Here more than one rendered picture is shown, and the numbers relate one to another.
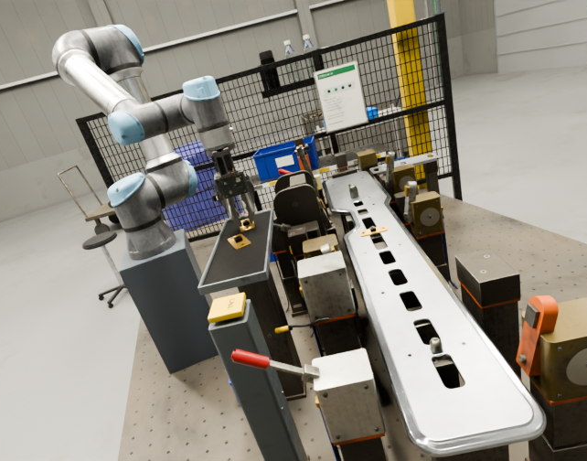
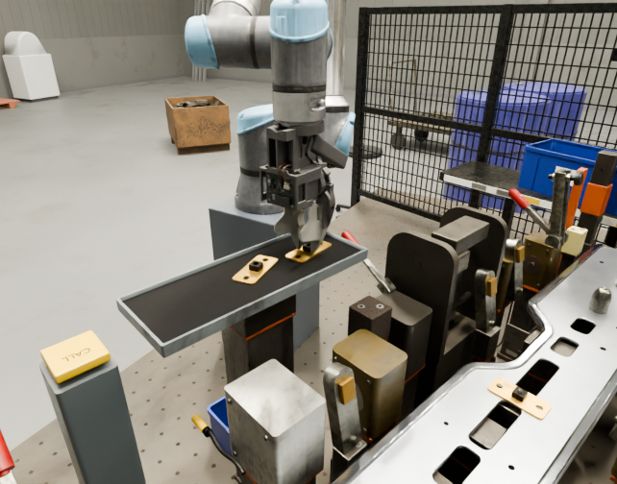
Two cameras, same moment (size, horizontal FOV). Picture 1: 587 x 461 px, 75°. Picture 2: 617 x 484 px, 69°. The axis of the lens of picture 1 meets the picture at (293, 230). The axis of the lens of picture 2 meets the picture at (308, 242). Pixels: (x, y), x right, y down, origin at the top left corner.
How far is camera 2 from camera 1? 57 cm
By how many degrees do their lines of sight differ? 39
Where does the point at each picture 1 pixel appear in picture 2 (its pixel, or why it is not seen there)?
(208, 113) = (282, 64)
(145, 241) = (247, 192)
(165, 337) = not seen: hidden behind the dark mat
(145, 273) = (230, 227)
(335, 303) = (256, 464)
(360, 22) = not seen: outside the picture
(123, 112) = (202, 19)
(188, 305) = not seen: hidden behind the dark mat
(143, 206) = (259, 149)
